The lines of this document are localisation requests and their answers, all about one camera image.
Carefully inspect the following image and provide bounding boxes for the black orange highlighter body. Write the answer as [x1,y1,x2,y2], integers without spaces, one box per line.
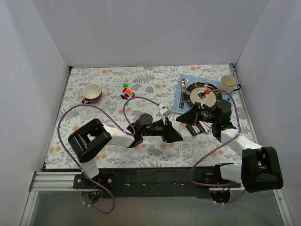
[186,124,197,137]

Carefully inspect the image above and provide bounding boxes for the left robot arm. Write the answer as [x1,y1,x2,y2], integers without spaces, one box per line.
[68,113,183,188]

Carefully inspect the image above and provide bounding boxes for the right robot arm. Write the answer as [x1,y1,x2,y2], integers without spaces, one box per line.
[176,99,284,193]

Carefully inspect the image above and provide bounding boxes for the dark rimmed cream plate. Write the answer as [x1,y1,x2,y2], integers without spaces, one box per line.
[184,82,222,110]

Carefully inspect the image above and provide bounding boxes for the metal spoon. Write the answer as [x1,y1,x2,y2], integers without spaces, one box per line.
[180,78,188,94]

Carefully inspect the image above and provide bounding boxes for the blue checked placemat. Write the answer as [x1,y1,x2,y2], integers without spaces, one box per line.
[172,74,220,114]

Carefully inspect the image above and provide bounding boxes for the cream enamel mug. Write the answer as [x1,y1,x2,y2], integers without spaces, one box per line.
[219,75,241,95]

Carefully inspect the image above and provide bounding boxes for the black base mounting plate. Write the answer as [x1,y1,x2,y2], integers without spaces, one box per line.
[72,167,242,199]

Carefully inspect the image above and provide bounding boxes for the red white mug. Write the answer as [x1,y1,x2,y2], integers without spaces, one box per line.
[82,84,102,104]

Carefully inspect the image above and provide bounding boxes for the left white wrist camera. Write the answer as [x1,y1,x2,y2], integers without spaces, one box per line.
[158,104,172,119]

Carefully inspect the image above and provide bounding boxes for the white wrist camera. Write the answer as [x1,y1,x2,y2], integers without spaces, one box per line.
[158,104,172,119]
[196,89,210,104]

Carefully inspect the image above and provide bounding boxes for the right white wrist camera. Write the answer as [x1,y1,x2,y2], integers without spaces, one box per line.
[196,89,210,104]

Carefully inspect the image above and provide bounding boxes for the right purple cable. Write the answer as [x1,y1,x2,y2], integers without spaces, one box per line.
[189,89,247,205]

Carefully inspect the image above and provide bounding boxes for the aluminium frame rail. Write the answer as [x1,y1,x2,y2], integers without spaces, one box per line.
[21,170,293,226]

